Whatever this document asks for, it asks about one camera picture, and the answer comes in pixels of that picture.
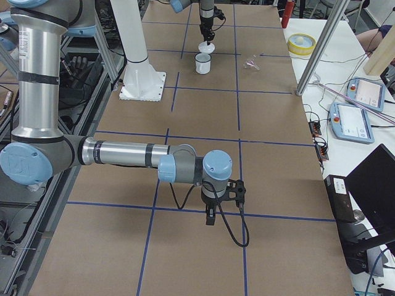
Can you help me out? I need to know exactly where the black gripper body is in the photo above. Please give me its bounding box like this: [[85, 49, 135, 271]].
[[199, 17, 215, 36], [201, 192, 227, 213]]

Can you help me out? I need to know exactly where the clear glass funnel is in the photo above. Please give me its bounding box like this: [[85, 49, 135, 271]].
[[243, 55, 260, 71]]

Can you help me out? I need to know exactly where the white enamel cup blue rim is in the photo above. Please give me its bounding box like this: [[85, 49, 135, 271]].
[[194, 53, 211, 75]]

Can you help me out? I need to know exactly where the red cylinder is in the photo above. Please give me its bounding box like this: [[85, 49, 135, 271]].
[[281, 0, 294, 28]]

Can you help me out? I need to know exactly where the yellow tape roll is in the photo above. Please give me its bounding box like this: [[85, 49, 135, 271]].
[[287, 33, 317, 56]]

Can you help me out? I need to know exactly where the black box device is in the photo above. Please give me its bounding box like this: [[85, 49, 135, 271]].
[[324, 175, 356, 223]]

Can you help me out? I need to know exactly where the orange black connector block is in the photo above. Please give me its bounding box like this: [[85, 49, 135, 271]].
[[309, 121, 322, 137]]

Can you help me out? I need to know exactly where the near blue teach pendant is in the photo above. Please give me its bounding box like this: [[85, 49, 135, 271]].
[[329, 102, 375, 144]]

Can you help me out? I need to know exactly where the blue teach pendant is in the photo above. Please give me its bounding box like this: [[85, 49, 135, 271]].
[[346, 78, 385, 112], [329, 102, 375, 144]]

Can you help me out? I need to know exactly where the seated person black shirt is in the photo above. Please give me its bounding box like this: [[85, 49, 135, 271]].
[[356, 25, 393, 54]]

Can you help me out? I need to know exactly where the black laptop monitor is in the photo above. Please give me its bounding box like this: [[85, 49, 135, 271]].
[[345, 144, 394, 233]]

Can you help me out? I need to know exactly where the far blue teach pendant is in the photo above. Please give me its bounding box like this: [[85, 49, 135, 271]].
[[346, 78, 385, 112]]

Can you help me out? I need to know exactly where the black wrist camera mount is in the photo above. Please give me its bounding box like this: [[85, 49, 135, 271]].
[[220, 179, 246, 209], [213, 6, 226, 21]]

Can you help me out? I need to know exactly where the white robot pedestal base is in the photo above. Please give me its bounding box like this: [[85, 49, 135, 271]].
[[110, 0, 166, 102]]

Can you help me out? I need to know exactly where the aluminium frame post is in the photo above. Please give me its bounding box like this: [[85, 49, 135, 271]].
[[296, 0, 350, 96]]

